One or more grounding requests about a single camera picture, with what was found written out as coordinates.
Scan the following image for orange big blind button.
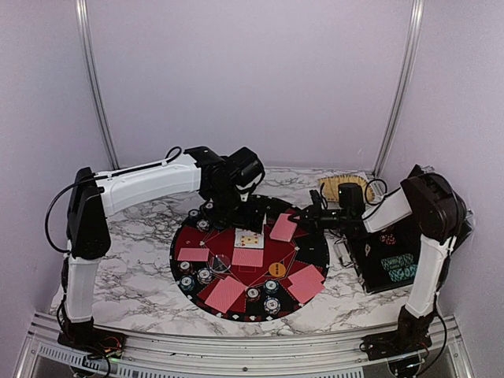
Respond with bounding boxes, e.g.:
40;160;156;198
268;262;287;278

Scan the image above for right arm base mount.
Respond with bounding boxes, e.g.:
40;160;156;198
359;331;432;361

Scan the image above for teal chip row lower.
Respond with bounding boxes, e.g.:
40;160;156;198
388;265;417;283

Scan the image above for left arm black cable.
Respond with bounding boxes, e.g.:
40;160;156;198
43;146;184;255

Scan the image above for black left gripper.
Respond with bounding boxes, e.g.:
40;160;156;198
208;184;266;234

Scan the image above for aluminium frame post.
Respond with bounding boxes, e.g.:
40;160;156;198
75;0;120;169
372;0;425;177

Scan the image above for teal chip row upper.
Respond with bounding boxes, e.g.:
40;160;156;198
380;254;415;271

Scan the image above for black poker set case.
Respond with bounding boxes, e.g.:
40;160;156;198
334;164;474;295

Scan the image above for red dice in case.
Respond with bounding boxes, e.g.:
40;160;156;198
380;233;397;246

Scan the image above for teal chip row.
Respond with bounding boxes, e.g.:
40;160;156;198
380;254;415;271
388;265;417;283

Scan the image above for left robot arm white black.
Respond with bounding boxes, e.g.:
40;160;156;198
59;146;265;350

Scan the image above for five of hearts card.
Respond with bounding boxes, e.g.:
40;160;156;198
234;228;264;249

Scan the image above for right aluminium frame post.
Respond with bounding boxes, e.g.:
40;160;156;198
372;0;425;177

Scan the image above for left aluminium frame post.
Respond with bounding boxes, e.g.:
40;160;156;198
75;0;120;169

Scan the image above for round red black poker mat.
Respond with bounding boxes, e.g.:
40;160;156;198
169;195;330;322

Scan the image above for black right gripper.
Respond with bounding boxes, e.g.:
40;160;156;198
288;200;350;238

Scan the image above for dealt red card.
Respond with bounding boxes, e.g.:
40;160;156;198
205;281;240;313
287;276;324;304
288;265;324;284
212;276;246;311

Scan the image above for green chips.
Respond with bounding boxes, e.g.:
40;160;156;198
179;276;195;292
263;280;280;295
188;209;202;221

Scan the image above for red playing card deck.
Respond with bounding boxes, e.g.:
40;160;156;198
269;213;297;243

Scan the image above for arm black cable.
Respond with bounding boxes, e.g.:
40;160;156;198
43;146;184;255
364;177;389;204

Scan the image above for face down community card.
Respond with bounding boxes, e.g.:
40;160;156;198
232;248;264;268

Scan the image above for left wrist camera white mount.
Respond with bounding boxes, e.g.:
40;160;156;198
236;179;261;202

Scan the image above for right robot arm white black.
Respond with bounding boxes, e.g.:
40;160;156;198
288;165;467;353

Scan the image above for front aluminium rail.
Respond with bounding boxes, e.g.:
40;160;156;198
13;313;475;377

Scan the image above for yellow woven bamboo mat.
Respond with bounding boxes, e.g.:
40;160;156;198
318;174;376;202

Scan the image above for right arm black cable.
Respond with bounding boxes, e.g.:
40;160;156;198
364;177;389;204

